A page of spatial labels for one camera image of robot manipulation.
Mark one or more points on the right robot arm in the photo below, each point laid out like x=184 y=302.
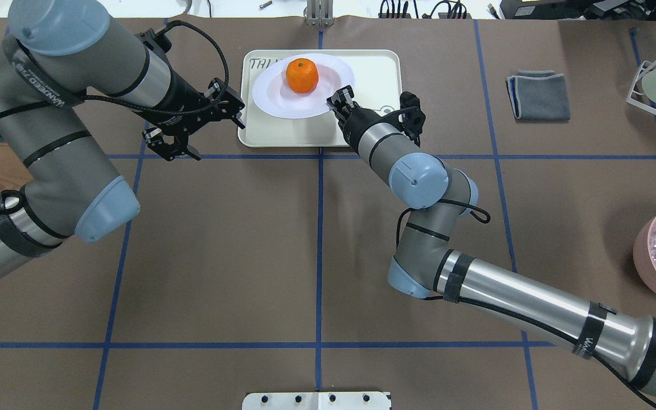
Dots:
x=267 y=270

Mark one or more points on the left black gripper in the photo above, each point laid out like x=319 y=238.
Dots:
x=184 y=98

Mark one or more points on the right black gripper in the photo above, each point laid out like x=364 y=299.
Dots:
x=355 y=121

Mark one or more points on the white round plate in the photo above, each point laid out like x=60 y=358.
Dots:
x=272 y=94

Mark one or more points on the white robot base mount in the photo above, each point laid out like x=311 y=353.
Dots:
x=318 y=400

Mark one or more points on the orange fruit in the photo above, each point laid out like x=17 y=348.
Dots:
x=302 y=75

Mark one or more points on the cream bear tray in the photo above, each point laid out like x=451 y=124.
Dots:
x=377 y=87

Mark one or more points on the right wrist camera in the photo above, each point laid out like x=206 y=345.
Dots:
x=412 y=117

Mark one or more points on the grey folded cloth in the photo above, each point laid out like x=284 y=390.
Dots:
x=539 y=96

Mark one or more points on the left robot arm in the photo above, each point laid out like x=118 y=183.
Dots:
x=60 y=54

